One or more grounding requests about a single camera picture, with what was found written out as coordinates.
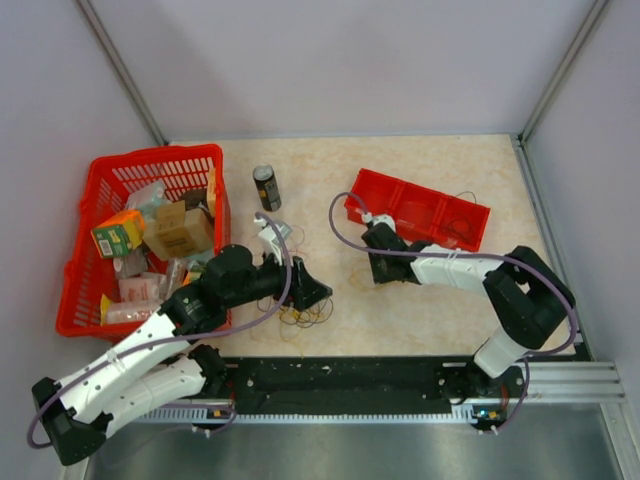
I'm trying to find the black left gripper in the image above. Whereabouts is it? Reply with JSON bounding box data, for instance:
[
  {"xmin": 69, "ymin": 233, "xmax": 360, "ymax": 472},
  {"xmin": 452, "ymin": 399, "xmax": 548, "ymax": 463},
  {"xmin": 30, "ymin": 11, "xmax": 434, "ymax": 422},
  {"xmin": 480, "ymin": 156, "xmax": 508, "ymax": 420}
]
[{"xmin": 224, "ymin": 243, "xmax": 332, "ymax": 312}]

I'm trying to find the yellow wire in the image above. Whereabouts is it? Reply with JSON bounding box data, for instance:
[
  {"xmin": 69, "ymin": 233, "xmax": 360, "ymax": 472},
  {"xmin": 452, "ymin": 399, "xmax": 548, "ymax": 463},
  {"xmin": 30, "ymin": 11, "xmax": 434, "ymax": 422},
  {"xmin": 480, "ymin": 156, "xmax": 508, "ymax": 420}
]
[{"xmin": 348, "ymin": 267, "xmax": 381, "ymax": 292}]

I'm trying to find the pink wire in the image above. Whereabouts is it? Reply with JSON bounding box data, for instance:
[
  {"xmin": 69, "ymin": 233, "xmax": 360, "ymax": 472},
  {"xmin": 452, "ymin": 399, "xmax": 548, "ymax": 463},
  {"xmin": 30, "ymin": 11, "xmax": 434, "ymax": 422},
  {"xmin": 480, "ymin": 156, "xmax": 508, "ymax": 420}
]
[{"xmin": 279, "ymin": 223, "xmax": 309, "ymax": 259}]

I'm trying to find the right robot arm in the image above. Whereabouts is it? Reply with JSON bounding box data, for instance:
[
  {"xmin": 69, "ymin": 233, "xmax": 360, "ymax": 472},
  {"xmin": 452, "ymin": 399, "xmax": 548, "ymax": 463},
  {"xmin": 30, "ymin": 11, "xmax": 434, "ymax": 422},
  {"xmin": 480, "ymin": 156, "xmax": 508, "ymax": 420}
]
[{"xmin": 362, "ymin": 221, "xmax": 575, "ymax": 402}]

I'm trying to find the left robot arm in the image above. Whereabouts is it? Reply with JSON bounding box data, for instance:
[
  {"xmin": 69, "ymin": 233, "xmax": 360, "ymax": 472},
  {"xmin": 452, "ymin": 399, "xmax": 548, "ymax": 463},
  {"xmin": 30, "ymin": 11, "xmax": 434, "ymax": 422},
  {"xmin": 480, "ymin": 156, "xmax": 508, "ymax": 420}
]
[{"xmin": 32, "ymin": 245, "xmax": 333, "ymax": 466}]

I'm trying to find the red three-compartment bin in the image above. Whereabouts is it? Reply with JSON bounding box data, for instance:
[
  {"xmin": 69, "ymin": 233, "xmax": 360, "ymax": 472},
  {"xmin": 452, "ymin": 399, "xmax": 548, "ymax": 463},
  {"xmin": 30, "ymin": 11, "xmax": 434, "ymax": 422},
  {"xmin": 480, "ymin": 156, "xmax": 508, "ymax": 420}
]
[{"xmin": 344, "ymin": 168, "xmax": 490, "ymax": 252}]

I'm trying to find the black drink can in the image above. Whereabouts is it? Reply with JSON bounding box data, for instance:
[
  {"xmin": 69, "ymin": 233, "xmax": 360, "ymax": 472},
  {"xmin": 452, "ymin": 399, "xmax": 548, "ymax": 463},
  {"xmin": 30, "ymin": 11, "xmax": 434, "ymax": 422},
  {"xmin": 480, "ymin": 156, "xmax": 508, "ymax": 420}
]
[{"xmin": 252, "ymin": 165, "xmax": 281, "ymax": 212}]

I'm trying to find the brown cardboard box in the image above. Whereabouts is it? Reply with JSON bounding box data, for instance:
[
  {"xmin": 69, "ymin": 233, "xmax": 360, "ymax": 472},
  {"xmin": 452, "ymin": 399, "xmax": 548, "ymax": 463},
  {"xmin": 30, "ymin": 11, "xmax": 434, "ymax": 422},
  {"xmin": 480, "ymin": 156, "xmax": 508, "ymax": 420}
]
[{"xmin": 143, "ymin": 200, "xmax": 214, "ymax": 261}]

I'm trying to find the pink snack packet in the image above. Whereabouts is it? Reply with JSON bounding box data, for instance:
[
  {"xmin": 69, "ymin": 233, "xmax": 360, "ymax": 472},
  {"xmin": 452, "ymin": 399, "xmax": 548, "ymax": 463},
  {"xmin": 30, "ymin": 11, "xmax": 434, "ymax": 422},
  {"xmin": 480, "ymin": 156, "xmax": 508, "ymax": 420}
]
[{"xmin": 99, "ymin": 272, "xmax": 168, "ymax": 325}]

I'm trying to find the red plastic shopping basket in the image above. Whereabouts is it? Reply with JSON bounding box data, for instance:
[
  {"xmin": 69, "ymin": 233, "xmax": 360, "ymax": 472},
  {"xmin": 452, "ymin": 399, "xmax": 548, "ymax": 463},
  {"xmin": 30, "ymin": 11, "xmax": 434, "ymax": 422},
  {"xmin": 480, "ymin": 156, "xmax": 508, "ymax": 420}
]
[{"xmin": 56, "ymin": 144, "xmax": 231, "ymax": 343}]

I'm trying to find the green orange carton box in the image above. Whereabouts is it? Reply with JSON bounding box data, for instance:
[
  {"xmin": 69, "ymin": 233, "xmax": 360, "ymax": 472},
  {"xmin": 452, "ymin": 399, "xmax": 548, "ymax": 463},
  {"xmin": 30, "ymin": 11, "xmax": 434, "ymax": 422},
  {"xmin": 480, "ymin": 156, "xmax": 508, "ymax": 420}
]
[{"xmin": 91, "ymin": 210, "xmax": 145, "ymax": 259}]

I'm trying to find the tangled wire bundle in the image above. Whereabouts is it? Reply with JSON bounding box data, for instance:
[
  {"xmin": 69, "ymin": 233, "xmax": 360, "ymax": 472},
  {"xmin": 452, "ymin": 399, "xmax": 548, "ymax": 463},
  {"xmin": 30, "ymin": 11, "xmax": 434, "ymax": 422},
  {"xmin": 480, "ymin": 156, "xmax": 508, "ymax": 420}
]
[{"xmin": 248, "ymin": 294, "xmax": 335, "ymax": 359}]

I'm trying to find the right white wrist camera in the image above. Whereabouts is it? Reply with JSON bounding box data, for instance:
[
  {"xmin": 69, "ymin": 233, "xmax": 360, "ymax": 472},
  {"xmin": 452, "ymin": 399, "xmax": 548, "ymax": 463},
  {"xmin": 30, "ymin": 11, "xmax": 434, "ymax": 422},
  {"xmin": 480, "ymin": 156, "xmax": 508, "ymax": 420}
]
[{"xmin": 361, "ymin": 213, "xmax": 396, "ymax": 232}]

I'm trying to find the white slotted cable duct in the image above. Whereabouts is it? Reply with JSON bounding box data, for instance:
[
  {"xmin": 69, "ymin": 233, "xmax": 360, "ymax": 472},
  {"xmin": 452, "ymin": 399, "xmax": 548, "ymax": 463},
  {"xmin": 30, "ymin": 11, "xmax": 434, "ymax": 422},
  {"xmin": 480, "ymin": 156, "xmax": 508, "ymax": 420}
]
[{"xmin": 134, "ymin": 402, "xmax": 506, "ymax": 426}]

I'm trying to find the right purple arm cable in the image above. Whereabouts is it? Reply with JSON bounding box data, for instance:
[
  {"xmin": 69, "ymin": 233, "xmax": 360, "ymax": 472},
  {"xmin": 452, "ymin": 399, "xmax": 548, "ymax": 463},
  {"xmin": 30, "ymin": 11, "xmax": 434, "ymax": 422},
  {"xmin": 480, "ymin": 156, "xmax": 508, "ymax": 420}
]
[{"xmin": 327, "ymin": 192, "xmax": 581, "ymax": 357}]

